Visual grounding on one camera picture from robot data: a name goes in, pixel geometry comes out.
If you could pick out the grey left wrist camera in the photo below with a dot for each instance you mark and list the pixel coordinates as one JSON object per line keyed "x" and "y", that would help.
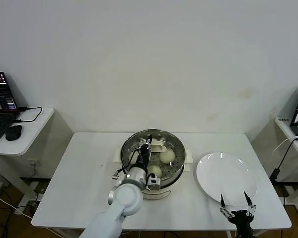
{"x": 154, "y": 183}

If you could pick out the white wall socket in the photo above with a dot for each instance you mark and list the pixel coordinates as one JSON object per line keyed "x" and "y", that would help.
{"x": 34, "y": 164}

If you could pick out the black table foot bar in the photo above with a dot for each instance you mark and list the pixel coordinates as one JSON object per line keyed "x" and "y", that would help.
{"x": 34, "y": 180}
{"x": 288, "y": 184}

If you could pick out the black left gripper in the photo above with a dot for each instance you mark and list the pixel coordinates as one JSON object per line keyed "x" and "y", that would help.
{"x": 144, "y": 155}

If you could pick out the black laptop with dark screen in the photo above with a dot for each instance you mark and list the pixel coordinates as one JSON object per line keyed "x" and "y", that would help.
{"x": 0, "y": 104}

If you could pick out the white floor power strip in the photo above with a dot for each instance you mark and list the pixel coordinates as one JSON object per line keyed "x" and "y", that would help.
{"x": 23, "y": 210}

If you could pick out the round white plate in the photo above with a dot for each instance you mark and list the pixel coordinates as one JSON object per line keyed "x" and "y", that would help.
{"x": 208, "y": 168}

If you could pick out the cream electric cooker pot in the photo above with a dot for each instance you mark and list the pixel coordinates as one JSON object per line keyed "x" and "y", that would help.
{"x": 166, "y": 194}

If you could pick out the white side table with sticker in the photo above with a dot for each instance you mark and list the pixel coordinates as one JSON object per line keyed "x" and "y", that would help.
{"x": 281, "y": 127}

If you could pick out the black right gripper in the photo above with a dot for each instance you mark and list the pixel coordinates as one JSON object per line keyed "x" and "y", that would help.
{"x": 241, "y": 218}

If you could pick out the black computer mouse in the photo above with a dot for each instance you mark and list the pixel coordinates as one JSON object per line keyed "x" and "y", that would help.
{"x": 13, "y": 133}

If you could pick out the perforated steel steamer basket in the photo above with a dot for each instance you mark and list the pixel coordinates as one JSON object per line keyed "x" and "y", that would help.
{"x": 173, "y": 179}

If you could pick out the white rounded side table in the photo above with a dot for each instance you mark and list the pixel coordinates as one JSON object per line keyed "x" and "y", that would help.
{"x": 27, "y": 138}

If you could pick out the small printed table sticker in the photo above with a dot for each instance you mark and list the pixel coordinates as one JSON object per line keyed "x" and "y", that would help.
{"x": 283, "y": 120}

